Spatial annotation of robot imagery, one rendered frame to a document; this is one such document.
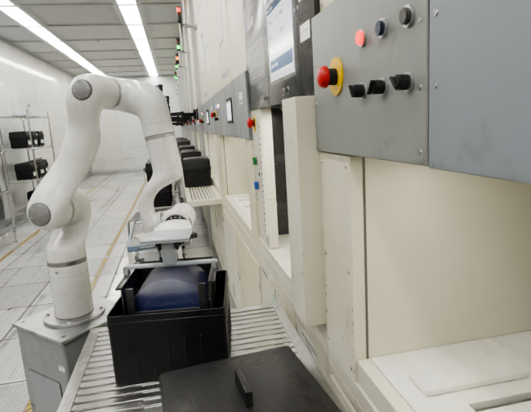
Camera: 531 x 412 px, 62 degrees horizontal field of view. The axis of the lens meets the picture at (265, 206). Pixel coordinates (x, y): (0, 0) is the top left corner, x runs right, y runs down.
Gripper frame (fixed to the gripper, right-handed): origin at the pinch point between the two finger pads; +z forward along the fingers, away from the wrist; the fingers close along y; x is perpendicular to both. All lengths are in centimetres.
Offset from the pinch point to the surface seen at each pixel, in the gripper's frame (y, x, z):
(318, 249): -36.1, -0.2, 14.3
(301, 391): -28, -19, 39
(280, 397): -24, -19, 40
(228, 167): -12, -5, -205
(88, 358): 24.2, -30.5, 0.2
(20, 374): 115, -110, -130
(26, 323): 53, -31, -27
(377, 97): -41, 32, 44
